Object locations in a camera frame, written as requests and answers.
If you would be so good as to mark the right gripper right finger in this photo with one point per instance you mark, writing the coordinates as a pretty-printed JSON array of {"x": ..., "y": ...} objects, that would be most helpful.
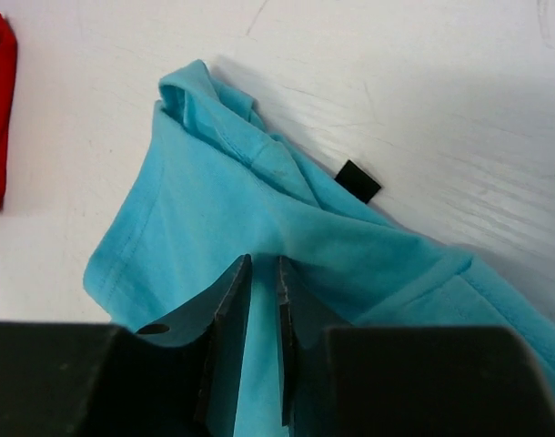
[{"x": 337, "y": 379}]

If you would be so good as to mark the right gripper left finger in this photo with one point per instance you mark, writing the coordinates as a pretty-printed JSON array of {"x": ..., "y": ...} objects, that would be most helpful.
[{"x": 176, "y": 376}]

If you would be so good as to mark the turquoise t shirt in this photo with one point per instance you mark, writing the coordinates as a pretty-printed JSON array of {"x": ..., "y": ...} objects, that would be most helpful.
[{"x": 216, "y": 184}]

